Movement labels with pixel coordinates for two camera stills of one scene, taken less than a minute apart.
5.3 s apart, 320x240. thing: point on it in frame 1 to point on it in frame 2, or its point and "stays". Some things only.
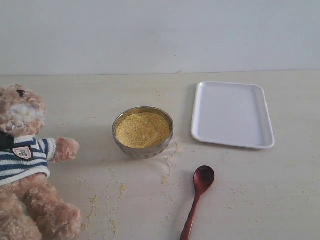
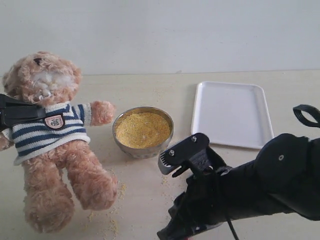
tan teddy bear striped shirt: (28, 210) to (61, 126)
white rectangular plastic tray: (235, 114) stays
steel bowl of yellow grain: (143, 132) stays
